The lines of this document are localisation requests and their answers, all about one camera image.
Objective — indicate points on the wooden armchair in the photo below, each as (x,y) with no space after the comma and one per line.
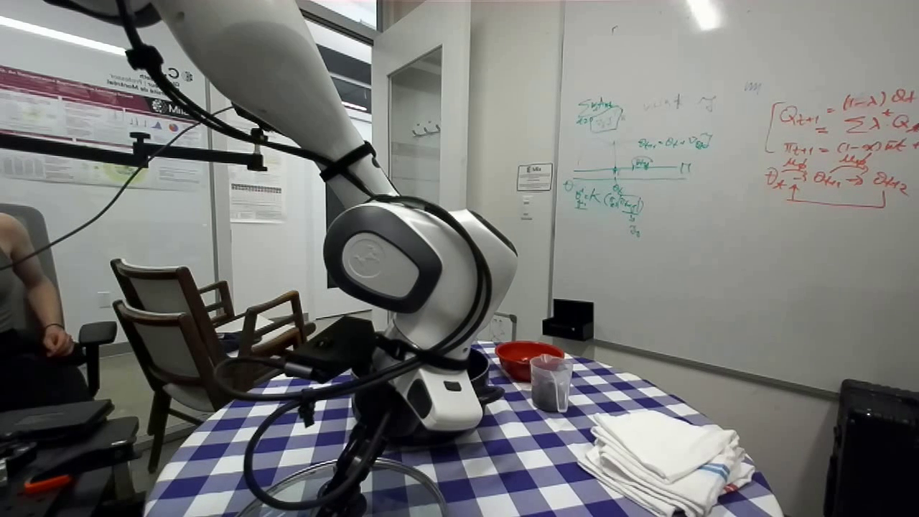
(160,281)
(160,347)

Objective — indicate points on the black camera boom rod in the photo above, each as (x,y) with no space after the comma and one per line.
(66,144)

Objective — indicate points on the small black box device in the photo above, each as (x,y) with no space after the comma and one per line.
(573,320)

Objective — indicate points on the red bowl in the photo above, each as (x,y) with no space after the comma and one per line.
(526,358)

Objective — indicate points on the whiteboard with writing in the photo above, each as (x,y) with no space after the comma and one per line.
(727,248)

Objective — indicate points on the large black equipment case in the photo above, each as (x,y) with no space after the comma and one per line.
(878,450)

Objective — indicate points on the bystander hand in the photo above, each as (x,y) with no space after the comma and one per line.
(59,344)

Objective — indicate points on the person in grey tank top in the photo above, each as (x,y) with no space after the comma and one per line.
(12,298)

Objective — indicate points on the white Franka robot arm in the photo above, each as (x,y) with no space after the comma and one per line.
(267,68)

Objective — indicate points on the round glass pot lid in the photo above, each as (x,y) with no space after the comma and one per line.
(404,485)

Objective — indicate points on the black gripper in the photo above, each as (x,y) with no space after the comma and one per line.
(382,413)

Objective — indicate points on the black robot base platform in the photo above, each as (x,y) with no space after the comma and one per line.
(59,420)

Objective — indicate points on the black orange bar clamp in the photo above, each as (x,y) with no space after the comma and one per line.
(43,485)

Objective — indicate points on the blue white checked tablecloth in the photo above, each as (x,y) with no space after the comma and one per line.
(534,450)

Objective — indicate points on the bare forearm of bystander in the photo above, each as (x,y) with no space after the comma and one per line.
(35,282)

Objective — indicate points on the wall poster red header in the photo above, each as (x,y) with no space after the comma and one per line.
(59,106)

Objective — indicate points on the folded white towel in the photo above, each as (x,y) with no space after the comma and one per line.
(662,455)

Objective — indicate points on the small white wall sign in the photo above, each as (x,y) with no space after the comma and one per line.
(534,180)

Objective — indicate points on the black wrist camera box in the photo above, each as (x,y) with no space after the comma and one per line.
(332,348)

